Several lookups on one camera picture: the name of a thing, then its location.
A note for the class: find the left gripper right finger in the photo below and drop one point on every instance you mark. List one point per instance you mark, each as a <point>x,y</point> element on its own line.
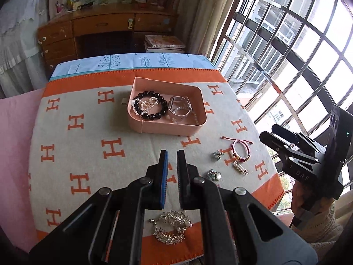
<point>236,227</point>

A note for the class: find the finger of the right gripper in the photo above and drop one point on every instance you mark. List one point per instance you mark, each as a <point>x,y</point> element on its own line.
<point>303,142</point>
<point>289,154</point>

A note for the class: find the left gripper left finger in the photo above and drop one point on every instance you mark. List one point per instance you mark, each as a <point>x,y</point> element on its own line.
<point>108,227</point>

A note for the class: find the pearl hair clip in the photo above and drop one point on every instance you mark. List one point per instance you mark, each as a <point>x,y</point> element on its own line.
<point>239,168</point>

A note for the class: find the silver leaf brooch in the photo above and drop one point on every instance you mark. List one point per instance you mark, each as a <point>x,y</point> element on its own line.
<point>170,227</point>

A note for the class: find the round pearl brooch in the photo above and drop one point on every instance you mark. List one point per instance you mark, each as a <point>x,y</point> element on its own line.
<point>213,175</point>

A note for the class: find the small teal flower clip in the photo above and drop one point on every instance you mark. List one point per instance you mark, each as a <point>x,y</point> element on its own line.
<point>218,154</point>

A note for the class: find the pink jewelry tray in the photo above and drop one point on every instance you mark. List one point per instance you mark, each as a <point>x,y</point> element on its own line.
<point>148,103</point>

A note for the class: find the cream knitted cloth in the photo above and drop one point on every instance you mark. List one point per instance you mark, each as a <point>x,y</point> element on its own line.
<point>324,229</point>

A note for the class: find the metal window grille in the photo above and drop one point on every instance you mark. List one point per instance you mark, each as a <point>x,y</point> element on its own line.
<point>288,61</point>

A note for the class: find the orange H-pattern blanket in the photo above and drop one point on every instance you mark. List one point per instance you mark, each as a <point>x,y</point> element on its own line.
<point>82,142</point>

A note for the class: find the pink bed sheet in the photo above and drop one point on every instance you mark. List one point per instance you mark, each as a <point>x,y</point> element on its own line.
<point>18,115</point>

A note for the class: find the beige curtain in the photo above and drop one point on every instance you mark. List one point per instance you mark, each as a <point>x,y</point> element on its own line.
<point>199,23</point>

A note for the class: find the stack of magazines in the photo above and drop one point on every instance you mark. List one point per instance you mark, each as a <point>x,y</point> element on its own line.
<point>163,43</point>

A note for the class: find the white lace cloth cover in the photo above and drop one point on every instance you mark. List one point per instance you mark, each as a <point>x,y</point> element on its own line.
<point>22,63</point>

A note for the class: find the wooden desk with drawers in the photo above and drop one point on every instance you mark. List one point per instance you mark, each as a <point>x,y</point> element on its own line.
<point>102,30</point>

